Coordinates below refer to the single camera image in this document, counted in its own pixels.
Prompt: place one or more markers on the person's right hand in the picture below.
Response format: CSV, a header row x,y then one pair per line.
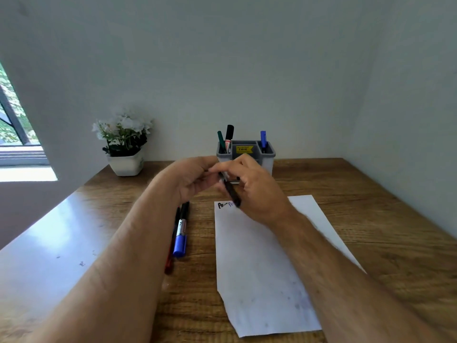
x,y
260,196

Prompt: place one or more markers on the person's left hand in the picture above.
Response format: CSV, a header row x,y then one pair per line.
x,y
189,178

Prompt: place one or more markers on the black slim marker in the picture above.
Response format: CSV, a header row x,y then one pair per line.
x,y
234,196

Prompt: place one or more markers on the green cap slim marker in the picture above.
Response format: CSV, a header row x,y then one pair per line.
x,y
221,141

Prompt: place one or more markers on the blue cap slim marker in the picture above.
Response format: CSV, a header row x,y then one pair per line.
x,y
263,139

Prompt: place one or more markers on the white barrel black cap marker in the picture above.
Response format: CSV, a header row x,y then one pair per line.
x,y
229,132

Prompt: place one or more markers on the bunch of pens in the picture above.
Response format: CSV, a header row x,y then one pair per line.
x,y
180,244

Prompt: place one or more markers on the white paper sheet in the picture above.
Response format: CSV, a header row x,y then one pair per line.
x,y
257,267

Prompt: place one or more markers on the person's left forearm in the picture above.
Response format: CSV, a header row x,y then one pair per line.
x,y
118,275

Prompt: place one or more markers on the person's right forearm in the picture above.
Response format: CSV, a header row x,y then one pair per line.
x,y
357,292

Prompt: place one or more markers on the grey white desk organizer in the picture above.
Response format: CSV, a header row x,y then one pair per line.
x,y
267,164

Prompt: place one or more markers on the white potted flower plant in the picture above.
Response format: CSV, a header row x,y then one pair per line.
x,y
125,166

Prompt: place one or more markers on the green foliage outside window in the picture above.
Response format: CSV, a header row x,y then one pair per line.
x,y
18,99

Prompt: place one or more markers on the grey window frame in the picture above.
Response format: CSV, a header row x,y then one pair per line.
x,y
21,155

